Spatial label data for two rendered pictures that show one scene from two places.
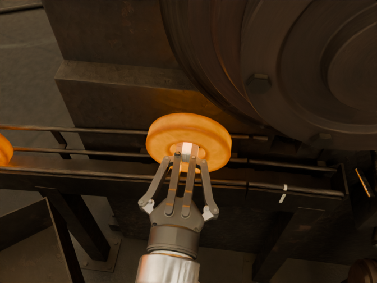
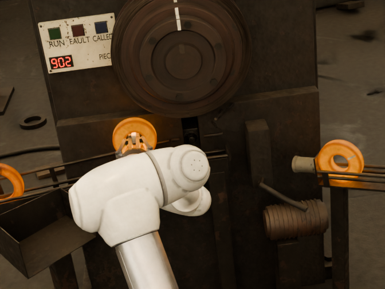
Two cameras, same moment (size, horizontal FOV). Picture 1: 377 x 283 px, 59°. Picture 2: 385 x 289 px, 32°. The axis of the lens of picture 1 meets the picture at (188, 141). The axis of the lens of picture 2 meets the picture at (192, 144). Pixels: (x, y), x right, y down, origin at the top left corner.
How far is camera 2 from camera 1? 1.90 m
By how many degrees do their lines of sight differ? 28
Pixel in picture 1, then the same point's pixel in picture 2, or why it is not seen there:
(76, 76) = (68, 123)
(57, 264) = (70, 229)
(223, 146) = (150, 129)
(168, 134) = (122, 128)
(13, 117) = not seen: outside the picture
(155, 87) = (112, 118)
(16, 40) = not seen: outside the picture
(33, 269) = (55, 235)
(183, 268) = not seen: hidden behind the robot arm
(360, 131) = (190, 90)
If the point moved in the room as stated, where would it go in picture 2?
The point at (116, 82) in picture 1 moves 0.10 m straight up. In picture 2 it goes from (90, 121) to (85, 95)
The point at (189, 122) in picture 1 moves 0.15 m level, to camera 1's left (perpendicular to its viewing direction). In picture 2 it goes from (132, 119) to (89, 127)
